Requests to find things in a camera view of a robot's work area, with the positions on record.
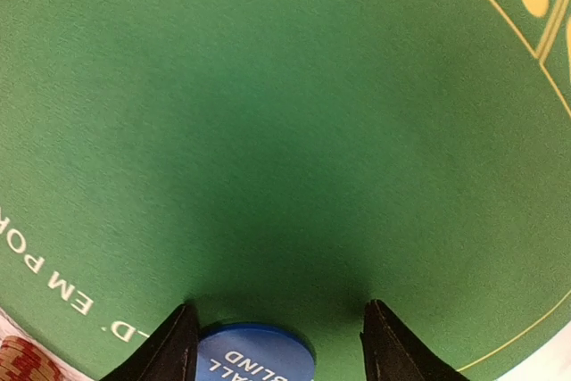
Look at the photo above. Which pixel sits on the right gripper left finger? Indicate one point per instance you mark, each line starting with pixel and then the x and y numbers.
pixel 168 354

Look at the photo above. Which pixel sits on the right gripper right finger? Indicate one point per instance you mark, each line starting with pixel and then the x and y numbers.
pixel 393 352

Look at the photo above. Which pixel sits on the blue small blind button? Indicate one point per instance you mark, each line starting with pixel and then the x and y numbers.
pixel 253 352

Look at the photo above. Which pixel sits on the red poker chip stack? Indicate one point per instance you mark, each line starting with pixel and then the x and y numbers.
pixel 21 360

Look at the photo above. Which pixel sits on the round green poker mat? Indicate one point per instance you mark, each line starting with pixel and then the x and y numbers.
pixel 287 161

